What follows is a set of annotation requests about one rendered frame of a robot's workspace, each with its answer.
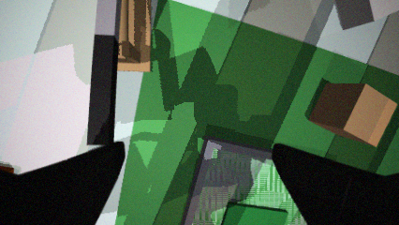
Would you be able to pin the brown block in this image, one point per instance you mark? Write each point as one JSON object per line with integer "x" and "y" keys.
{"x": 353, "y": 110}

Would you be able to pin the red putter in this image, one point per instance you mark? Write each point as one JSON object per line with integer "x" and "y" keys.
{"x": 101, "y": 119}

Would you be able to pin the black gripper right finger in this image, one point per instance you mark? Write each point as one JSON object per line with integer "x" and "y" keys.
{"x": 327, "y": 192}

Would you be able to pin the green putting mat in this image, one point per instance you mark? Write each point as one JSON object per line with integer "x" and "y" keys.
{"x": 213, "y": 75}

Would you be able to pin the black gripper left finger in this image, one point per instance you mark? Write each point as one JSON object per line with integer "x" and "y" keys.
{"x": 69, "y": 192}

